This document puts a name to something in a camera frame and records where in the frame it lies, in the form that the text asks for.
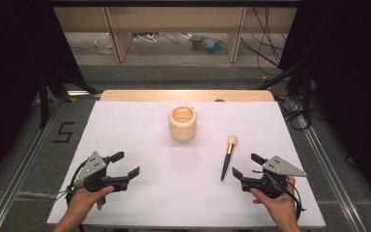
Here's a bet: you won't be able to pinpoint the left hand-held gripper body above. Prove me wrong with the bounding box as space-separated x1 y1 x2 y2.
73 151 130 193

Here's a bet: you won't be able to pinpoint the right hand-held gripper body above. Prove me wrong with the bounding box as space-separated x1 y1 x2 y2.
240 155 308 199

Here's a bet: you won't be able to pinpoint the person's left hand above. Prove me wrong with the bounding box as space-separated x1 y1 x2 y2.
65 185 116 224

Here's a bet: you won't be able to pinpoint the person's right hand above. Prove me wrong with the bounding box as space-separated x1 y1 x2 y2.
249 175 300 226

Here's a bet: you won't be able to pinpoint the white table sheet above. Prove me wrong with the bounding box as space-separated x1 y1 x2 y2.
46 100 327 229

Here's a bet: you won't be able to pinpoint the ribbed wooden cup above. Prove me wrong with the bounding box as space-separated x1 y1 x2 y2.
167 105 198 142

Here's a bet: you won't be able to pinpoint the wooden table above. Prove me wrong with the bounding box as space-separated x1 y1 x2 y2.
100 89 275 103

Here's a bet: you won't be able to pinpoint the black stand legs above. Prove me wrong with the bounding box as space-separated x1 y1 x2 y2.
256 62 314 125
38 68 99 131

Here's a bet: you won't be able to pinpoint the black curtain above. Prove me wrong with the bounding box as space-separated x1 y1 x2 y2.
278 0 371 216
0 0 86 191

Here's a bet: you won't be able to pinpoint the clear plastic wrapper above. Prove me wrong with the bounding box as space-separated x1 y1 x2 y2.
94 32 115 56

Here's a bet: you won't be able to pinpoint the colourful plastic bag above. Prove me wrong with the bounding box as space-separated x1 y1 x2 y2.
189 33 229 55

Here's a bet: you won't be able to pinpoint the wooden shelf unit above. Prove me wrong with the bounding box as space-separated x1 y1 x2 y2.
53 6 299 65

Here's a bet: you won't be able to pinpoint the makeup brush with black handle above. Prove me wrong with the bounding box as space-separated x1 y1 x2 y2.
219 134 239 183

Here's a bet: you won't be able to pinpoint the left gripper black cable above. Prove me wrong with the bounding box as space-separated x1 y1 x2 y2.
65 159 90 207

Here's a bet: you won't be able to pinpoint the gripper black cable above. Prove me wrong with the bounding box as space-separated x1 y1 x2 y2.
283 179 307 221
65 159 90 207

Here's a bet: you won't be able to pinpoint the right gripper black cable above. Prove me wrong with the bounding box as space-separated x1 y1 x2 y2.
283 179 307 221

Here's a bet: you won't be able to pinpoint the metal floor rail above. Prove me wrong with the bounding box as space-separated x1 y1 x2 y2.
0 98 66 232
297 114 370 232

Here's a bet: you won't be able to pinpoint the coiled black floor cables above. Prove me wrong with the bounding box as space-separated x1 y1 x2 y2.
277 96 313 131

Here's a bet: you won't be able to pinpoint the white cord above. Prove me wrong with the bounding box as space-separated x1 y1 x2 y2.
131 32 162 44

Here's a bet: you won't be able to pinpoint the hanging black cables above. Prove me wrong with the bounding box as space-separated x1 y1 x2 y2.
240 6 286 70

